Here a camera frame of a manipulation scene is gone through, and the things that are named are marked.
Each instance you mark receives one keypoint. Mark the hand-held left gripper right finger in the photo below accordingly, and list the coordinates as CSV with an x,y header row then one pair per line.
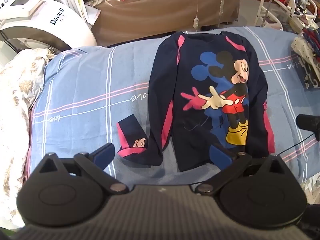
x,y
220,155

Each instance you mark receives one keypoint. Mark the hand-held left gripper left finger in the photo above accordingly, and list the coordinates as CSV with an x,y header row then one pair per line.
x,y
103,153

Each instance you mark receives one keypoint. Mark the navy cartoon mouse shirt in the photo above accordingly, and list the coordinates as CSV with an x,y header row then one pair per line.
x,y
195,140

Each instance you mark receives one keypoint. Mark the pile of folded clothes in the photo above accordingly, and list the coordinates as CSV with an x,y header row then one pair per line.
x,y
306,55

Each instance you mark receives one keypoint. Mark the blue plaid bed sheet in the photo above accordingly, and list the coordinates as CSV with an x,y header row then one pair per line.
x,y
87,80

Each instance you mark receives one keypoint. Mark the beige floral quilt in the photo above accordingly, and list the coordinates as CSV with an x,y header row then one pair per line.
x,y
15,92

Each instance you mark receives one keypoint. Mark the cluttered goods shelf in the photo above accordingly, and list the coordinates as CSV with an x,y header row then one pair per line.
x,y
308,2

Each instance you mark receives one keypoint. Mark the white metal rack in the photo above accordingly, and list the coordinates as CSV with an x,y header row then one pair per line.
x,y
271,5

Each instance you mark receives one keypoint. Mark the white medical machine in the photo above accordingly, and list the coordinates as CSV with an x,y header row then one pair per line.
x,y
50,30

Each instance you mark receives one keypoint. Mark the brown bed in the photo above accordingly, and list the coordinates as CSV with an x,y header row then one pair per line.
x,y
150,10

